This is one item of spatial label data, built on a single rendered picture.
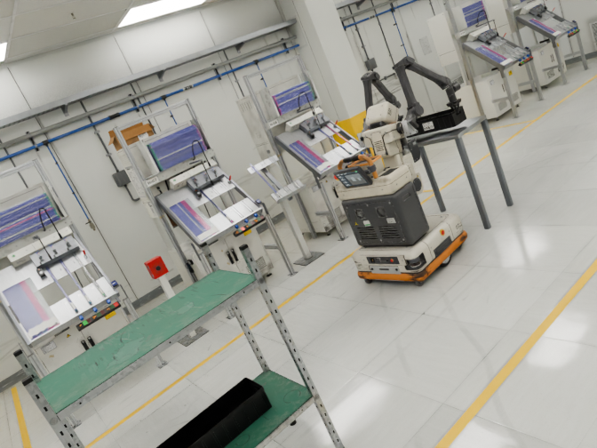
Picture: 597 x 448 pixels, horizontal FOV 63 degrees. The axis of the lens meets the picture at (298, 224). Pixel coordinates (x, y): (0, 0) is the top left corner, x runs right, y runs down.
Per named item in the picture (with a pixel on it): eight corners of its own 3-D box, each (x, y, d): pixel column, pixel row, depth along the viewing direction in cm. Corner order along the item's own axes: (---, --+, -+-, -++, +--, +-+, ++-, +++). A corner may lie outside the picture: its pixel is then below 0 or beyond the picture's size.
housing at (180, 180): (218, 173, 481) (217, 163, 470) (175, 195, 457) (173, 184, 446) (212, 169, 485) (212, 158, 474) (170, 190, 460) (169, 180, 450)
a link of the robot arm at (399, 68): (388, 63, 356) (396, 57, 347) (401, 60, 362) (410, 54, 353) (409, 121, 356) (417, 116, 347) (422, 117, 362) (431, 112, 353)
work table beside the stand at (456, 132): (489, 228, 382) (457, 134, 362) (417, 232, 437) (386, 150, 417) (513, 204, 408) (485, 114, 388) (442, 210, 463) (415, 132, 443)
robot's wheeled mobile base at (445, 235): (424, 285, 333) (412, 253, 327) (358, 281, 383) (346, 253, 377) (471, 238, 372) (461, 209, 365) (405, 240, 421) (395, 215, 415)
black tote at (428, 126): (397, 140, 417) (394, 128, 415) (409, 132, 427) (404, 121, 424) (456, 126, 372) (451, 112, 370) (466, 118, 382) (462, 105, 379)
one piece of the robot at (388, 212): (418, 262, 338) (377, 152, 317) (362, 261, 381) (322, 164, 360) (442, 239, 357) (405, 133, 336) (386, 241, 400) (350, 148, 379)
